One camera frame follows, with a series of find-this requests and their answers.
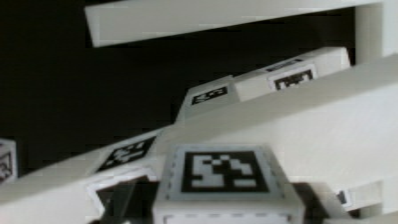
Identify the white chair back frame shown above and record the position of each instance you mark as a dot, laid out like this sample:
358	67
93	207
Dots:
326	124

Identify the white U-shaped fence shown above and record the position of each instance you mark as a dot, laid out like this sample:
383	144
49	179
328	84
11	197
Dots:
134	20

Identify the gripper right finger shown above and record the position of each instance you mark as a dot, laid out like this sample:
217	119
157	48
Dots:
322	207

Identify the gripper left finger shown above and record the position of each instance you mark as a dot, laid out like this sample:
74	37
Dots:
129	198

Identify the white chair leg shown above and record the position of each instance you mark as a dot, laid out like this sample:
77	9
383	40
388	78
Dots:
294	71
209	97

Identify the white tagged cube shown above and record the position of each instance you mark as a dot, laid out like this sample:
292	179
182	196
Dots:
8	161
225	187

